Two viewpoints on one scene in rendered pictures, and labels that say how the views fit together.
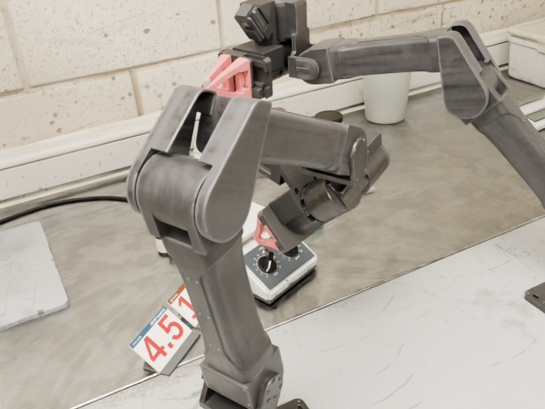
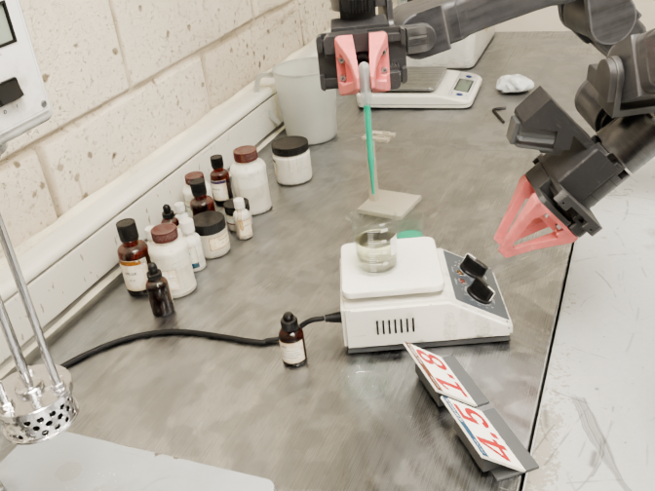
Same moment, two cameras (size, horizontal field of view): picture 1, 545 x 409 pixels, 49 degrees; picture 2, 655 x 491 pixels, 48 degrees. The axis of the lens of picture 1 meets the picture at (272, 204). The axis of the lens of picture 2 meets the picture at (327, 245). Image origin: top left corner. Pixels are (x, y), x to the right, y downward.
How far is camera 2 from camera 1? 0.71 m
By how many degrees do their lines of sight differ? 34
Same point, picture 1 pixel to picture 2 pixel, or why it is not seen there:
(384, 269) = (550, 256)
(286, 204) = (592, 169)
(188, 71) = (101, 131)
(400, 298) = (604, 270)
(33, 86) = not seen: outside the picture
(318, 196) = (641, 138)
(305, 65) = (421, 32)
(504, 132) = not seen: hidden behind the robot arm
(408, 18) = (277, 18)
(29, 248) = (89, 464)
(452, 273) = (606, 231)
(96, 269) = (237, 430)
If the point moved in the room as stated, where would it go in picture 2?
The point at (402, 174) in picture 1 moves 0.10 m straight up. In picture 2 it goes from (420, 175) to (417, 122)
